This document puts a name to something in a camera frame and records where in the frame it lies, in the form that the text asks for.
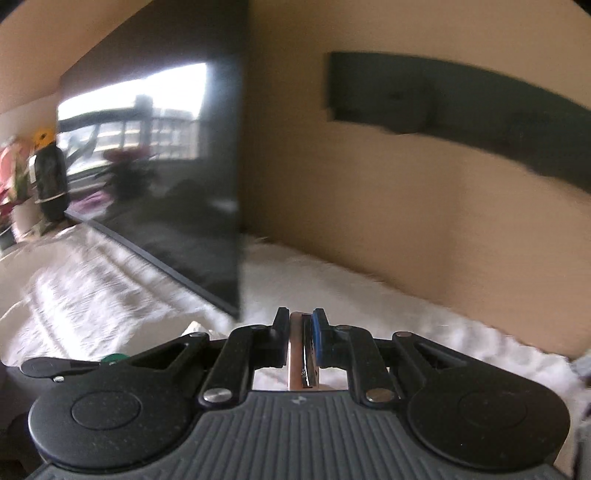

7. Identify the white comb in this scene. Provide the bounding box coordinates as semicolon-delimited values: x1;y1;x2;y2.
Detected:
287;312;321;391

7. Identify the green soft object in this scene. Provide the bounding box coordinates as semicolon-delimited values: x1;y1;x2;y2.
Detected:
100;353;128;365

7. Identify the white textured cloth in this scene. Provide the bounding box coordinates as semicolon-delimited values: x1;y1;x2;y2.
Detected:
1;226;590;479

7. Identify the black speaker with yellow top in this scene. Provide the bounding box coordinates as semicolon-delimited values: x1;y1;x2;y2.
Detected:
33;128;70;223

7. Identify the black television screen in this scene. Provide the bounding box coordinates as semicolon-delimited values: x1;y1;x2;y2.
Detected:
57;1;249;317

